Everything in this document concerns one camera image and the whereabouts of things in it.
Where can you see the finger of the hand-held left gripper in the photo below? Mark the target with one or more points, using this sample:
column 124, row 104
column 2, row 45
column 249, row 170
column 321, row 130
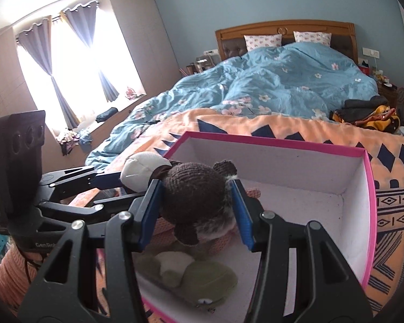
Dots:
column 97, row 212
column 107, row 181

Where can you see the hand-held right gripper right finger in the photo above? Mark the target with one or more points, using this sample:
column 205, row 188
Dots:
column 245, row 218

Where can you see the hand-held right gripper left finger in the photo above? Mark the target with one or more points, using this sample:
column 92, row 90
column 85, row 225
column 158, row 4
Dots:
column 150, row 208

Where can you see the brown knitted plush toy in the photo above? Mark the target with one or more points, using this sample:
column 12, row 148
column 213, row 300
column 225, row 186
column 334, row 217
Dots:
column 218, row 245
column 195, row 188

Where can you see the pink cardboard box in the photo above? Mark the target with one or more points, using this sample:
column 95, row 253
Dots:
column 289, row 165

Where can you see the person's left forearm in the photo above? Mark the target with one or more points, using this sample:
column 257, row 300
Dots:
column 8, row 276

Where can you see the pile of colourful clothes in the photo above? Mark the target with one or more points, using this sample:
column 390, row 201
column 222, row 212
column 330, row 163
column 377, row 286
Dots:
column 74, row 139

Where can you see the black bag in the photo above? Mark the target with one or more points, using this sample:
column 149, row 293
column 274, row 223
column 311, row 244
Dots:
column 106, row 115

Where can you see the green plush toy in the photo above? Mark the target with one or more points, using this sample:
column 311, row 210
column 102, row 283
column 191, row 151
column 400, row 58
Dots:
column 202, row 279

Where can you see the grey curtains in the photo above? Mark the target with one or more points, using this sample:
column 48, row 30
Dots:
column 40, row 57

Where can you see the blue floral duvet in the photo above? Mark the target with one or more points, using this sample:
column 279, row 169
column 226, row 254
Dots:
column 256, row 84

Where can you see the orange patterned blanket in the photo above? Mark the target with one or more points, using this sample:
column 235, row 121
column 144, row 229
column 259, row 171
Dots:
column 390, row 181

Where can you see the purple curtain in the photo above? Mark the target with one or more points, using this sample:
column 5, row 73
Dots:
column 84, row 27

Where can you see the dark folded garment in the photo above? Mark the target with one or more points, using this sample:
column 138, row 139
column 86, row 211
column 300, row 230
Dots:
column 363, row 102

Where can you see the yellow black jacket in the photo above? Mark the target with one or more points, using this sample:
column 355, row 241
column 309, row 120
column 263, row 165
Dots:
column 380, row 117

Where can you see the white patterned pillow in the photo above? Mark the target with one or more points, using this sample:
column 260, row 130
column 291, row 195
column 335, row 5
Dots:
column 312, row 37
column 262, row 42

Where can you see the wooden nightstand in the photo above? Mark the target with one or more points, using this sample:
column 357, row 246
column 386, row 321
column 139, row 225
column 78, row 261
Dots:
column 389, row 94

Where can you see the wooden bed headboard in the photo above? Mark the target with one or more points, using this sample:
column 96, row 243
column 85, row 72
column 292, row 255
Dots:
column 282, row 28

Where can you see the white wall outlet plate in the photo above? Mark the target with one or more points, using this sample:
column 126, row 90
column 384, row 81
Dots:
column 370, row 52

